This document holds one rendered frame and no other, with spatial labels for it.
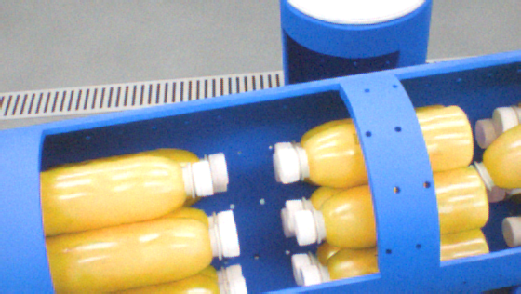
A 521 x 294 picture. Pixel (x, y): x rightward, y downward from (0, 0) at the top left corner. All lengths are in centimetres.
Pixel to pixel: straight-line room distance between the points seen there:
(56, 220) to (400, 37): 75
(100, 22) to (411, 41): 211
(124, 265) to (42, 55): 242
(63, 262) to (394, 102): 40
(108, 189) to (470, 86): 51
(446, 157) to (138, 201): 34
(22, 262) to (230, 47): 233
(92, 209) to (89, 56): 232
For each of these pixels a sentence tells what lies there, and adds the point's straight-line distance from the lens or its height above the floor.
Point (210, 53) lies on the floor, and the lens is 303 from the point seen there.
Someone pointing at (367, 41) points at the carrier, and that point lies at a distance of 134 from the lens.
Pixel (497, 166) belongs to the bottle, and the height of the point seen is 113.
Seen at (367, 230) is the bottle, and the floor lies 113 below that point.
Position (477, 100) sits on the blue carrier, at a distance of 109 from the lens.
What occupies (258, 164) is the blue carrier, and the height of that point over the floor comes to 104.
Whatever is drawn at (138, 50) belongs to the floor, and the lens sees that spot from 311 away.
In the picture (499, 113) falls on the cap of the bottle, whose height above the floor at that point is 113.
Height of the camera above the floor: 177
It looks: 43 degrees down
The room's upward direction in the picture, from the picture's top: 5 degrees counter-clockwise
